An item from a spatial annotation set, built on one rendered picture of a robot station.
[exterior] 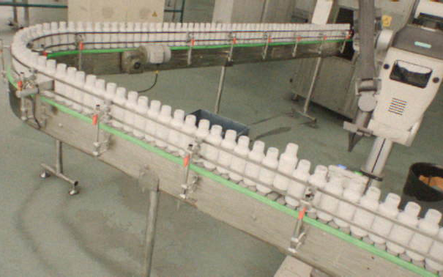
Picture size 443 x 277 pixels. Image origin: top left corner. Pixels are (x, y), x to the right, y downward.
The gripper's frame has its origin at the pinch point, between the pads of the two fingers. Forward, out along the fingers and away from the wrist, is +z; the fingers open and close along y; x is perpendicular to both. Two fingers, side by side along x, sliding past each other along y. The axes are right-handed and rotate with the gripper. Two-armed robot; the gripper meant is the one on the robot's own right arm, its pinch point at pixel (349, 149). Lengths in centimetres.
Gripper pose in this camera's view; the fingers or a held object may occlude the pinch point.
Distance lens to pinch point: 155.0
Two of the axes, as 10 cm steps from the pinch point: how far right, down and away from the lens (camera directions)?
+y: 8.6, 3.5, -3.8
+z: -3.2, 9.4, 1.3
